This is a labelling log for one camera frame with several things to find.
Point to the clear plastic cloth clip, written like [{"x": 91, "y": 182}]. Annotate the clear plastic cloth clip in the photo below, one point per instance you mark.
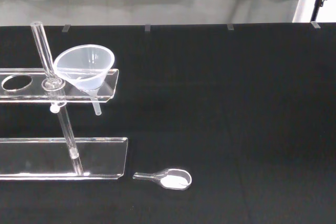
[
  {"x": 147, "y": 28},
  {"x": 66, "y": 28},
  {"x": 230, "y": 26},
  {"x": 315, "y": 25}
]

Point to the glass weighing funnel with powder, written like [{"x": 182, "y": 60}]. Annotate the glass weighing funnel with powder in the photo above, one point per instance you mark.
[{"x": 173, "y": 180}]

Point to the clear acrylic funnel stand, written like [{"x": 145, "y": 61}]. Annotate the clear acrylic funnel stand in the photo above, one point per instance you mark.
[{"x": 39, "y": 155}]

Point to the black table cloth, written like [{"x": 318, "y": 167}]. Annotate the black table cloth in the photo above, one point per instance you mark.
[{"x": 236, "y": 103}]

